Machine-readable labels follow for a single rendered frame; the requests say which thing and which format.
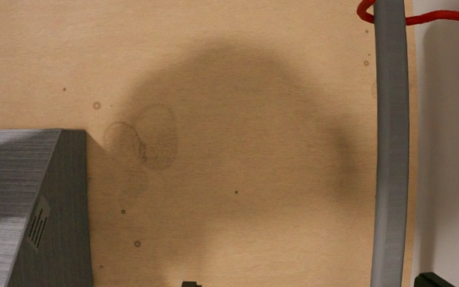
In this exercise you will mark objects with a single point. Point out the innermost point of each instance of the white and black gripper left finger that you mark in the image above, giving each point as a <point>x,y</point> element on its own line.
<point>190,284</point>

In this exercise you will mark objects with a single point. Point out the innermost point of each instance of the grey wall panel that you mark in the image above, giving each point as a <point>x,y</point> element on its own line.
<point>436,239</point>

